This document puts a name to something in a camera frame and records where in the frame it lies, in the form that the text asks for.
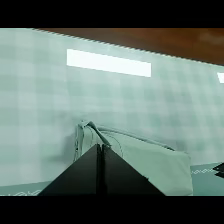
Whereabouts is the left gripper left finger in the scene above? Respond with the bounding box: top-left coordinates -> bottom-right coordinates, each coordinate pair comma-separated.
37,143 -> 102,197

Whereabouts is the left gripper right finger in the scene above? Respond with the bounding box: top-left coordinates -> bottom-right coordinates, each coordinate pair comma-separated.
101,144 -> 166,197

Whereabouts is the pale green T-shirt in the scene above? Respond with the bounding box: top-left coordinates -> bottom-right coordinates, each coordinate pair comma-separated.
72,119 -> 195,197

